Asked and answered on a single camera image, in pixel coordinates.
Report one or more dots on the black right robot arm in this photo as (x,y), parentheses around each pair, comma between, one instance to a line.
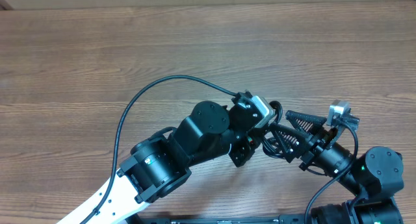
(373,178)

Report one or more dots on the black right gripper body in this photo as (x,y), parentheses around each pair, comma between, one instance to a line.
(318,142)

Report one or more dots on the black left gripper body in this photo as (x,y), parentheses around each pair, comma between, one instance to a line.
(239,150)

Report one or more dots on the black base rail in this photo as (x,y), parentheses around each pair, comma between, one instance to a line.
(281,219)

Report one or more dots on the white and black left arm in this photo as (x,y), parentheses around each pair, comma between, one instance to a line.
(160,164)

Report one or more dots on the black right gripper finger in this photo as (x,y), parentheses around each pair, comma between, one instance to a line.
(305,122)
(292,143)

